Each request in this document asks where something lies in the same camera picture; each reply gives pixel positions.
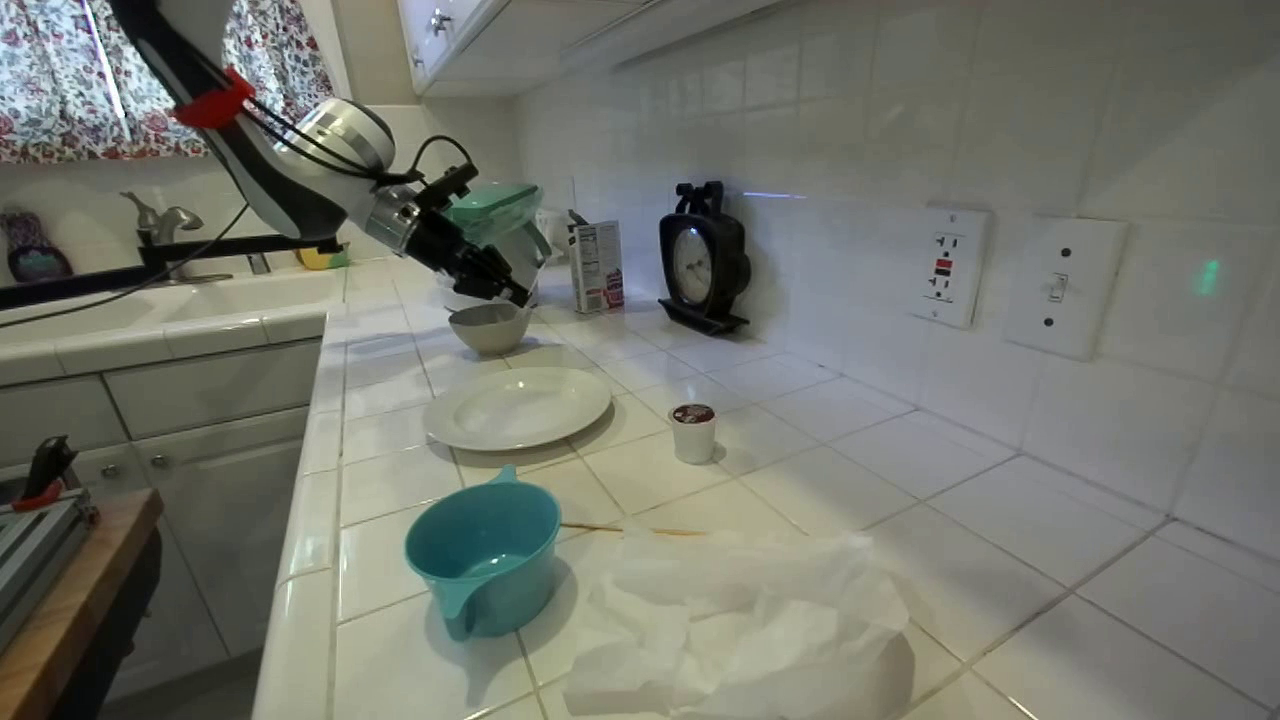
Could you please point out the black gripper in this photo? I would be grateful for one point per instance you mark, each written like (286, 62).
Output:
(445, 242)

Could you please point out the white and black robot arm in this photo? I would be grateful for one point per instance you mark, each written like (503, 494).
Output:
(264, 172)

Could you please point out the grey bowl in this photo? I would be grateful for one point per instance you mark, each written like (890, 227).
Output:
(482, 332)

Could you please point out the white round plate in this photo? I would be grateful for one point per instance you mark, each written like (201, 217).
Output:
(521, 405)

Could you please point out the white canister with green lid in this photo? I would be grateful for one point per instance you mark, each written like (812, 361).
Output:
(506, 205)

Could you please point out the granulated sugar box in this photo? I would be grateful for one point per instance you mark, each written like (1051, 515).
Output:
(596, 265)

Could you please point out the yellow sponge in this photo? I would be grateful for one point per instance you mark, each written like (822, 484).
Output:
(322, 260)

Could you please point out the black analog clock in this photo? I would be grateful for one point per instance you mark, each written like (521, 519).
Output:
(701, 260)

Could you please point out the small white coffee pod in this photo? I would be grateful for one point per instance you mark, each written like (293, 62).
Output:
(693, 442)

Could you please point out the teal measuring cup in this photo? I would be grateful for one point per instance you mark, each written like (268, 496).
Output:
(495, 574)

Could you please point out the white base cabinet with drawers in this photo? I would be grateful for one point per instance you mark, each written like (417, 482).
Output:
(201, 387)

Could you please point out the chrome faucet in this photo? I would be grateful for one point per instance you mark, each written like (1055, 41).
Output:
(161, 227)

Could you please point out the crumpled white plastic bag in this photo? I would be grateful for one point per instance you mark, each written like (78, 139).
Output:
(746, 626)

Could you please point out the white power outlet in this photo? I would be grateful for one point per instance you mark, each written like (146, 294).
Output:
(949, 265)

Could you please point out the red and black tool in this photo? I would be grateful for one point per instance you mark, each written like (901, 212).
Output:
(47, 466)

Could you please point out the wide floral curtain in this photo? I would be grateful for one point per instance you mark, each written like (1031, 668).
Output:
(52, 66)

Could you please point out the wooden table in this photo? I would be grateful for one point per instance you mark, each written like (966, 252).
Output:
(81, 587)

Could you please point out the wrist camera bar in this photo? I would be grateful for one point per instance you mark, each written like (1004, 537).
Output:
(445, 181)

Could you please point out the white wall cabinet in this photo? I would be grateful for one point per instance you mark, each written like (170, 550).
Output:
(535, 35)

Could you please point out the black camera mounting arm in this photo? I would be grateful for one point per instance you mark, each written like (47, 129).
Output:
(81, 287)

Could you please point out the aluminium rail frame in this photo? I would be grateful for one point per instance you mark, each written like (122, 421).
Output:
(34, 545)

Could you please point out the white light switch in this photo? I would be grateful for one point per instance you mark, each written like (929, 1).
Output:
(1062, 287)

